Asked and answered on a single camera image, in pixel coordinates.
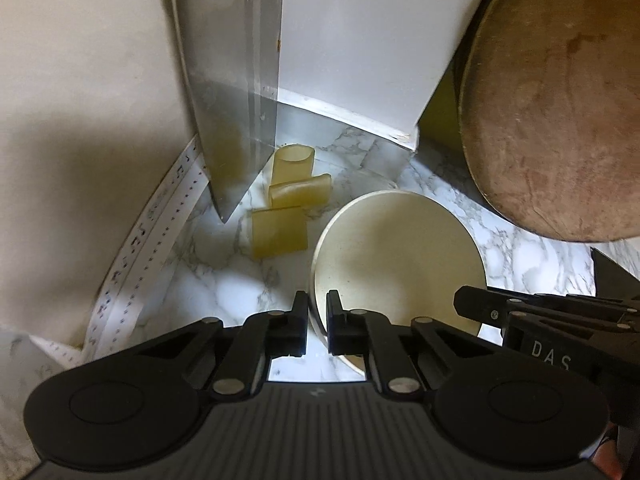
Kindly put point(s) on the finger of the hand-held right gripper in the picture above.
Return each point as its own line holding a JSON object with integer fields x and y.
{"x": 500, "y": 305}
{"x": 620, "y": 280}

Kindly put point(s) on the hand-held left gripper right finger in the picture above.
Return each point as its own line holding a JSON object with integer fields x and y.
{"x": 334, "y": 327}

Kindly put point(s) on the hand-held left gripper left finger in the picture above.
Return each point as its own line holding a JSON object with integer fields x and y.
{"x": 300, "y": 327}

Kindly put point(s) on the cream cup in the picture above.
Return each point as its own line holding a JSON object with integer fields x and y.
{"x": 400, "y": 260}

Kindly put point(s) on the round wooden cutting board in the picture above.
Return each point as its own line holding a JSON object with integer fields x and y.
{"x": 560, "y": 110}

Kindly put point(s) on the white music-note edge tape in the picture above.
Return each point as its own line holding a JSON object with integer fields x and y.
{"x": 150, "y": 225}

